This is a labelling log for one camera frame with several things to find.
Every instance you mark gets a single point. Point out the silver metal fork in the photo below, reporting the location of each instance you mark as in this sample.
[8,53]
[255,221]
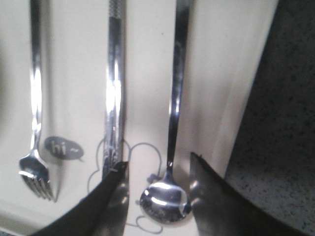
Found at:
[33,169]

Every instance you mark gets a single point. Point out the cream rabbit serving tray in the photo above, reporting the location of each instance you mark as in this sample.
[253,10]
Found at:
[225,43]

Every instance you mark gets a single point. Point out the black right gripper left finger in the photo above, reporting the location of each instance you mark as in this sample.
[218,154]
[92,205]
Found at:
[83,219]

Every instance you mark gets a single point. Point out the silver metal spoon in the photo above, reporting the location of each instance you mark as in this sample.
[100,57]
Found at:
[164,201]

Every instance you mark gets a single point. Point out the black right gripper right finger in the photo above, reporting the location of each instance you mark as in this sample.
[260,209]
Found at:
[265,194]

